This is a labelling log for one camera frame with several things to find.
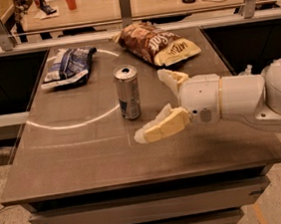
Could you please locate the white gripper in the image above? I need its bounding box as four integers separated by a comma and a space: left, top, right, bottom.
135, 69, 221, 144

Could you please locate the metal railing frame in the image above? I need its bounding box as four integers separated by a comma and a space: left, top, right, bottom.
0, 0, 281, 58

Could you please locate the blue chip bag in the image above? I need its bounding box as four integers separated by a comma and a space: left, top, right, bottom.
42, 47, 97, 90

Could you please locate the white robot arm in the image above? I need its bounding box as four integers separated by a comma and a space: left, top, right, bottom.
135, 59, 281, 143

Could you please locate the brown yellow chip bag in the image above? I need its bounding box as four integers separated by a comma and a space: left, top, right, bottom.
113, 22, 201, 67

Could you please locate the silver blue redbull can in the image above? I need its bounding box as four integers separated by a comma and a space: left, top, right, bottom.
114, 65, 141, 120

